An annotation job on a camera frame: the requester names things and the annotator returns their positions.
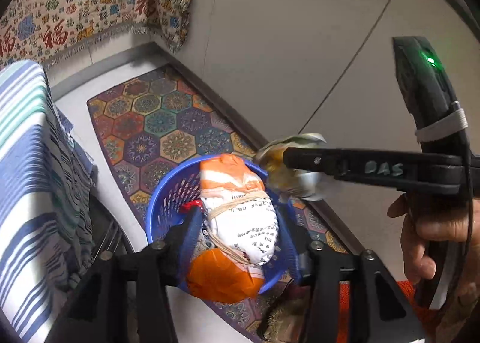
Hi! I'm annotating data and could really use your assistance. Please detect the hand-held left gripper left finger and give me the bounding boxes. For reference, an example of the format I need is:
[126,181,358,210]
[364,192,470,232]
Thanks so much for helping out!
[49,208,205,343]

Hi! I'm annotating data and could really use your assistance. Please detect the hexagon patterned floor mat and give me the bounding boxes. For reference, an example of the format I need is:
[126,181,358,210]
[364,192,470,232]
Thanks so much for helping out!
[86,65,352,343]

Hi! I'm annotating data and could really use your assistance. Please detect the gold white wrapper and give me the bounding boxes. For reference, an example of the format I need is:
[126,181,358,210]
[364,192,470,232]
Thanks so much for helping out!
[256,133,328,201]

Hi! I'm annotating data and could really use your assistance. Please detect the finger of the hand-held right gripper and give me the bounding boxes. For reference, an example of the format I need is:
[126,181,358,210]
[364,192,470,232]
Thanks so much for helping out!
[282,146,463,194]

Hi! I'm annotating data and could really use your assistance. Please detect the striped tablecloth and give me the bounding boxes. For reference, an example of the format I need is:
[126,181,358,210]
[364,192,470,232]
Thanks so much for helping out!
[0,60,95,343]

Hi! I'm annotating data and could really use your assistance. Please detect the blue plastic basket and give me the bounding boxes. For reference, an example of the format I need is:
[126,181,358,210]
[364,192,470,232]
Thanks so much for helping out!
[145,155,298,296]

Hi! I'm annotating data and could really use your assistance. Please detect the red foil wrapper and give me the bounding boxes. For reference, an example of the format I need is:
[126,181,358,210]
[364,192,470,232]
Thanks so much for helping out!
[181,200,205,215]

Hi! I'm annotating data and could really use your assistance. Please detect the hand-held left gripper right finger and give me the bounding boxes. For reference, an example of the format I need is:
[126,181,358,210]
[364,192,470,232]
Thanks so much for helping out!
[279,211,427,343]

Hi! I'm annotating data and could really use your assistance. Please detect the brown furry thing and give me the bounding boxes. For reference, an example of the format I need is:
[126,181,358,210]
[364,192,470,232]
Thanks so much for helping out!
[262,297,313,341]

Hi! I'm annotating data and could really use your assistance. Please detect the orange white printed packet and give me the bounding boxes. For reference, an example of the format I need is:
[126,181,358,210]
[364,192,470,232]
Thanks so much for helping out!
[187,153,280,305]

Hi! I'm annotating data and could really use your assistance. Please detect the person's right hand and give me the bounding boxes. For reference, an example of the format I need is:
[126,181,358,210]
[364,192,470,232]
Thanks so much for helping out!
[387,195,480,343]

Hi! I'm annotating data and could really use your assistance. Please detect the kitchen counter cabinet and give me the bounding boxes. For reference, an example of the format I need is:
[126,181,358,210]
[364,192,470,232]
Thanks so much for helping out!
[150,0,471,218]

